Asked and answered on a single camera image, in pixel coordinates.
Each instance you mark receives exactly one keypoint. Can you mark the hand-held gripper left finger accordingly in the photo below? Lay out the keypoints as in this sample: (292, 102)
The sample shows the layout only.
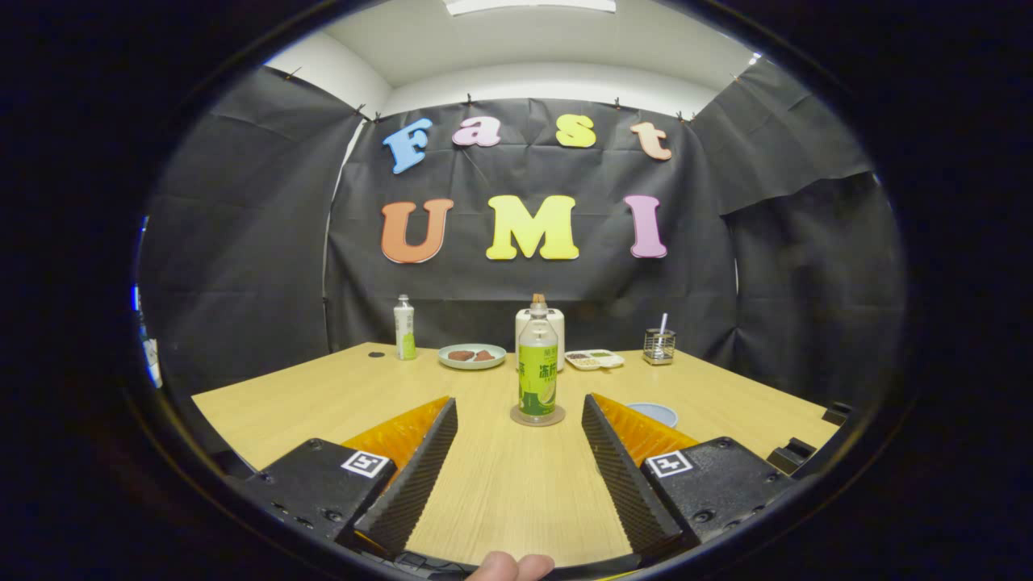
(420, 476)

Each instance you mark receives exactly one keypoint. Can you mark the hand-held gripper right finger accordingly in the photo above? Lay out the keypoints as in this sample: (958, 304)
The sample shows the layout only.
(625, 476)

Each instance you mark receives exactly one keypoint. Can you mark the light blue cup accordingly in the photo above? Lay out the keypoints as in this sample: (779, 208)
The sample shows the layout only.
(658, 412)

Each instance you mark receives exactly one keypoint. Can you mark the round brown coaster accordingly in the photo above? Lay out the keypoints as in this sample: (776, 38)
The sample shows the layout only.
(557, 418)

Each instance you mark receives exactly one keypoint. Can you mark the green label juice bottle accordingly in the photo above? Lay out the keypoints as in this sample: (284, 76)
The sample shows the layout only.
(537, 379)

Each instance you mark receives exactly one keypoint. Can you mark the small white green bottle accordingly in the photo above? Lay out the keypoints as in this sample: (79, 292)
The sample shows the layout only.
(404, 331)

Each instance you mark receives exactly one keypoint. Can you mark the wooden table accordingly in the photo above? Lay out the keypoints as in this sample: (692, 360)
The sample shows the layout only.
(500, 484)

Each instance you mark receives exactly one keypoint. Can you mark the white divided snack tray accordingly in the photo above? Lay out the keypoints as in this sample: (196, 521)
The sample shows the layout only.
(595, 360)

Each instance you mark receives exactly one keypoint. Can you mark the pale green plate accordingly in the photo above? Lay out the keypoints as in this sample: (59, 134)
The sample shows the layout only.
(472, 364)

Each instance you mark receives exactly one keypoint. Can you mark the white toaster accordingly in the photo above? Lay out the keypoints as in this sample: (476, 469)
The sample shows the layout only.
(559, 335)

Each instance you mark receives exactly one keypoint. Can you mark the black table clamp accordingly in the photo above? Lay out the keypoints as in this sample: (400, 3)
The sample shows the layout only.
(837, 413)
(791, 456)

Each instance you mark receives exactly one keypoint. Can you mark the bread slice in toaster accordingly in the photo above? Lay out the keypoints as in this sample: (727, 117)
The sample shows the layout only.
(538, 300)

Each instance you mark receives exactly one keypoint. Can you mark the white object beside table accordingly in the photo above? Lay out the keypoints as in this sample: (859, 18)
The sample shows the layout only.
(152, 363)

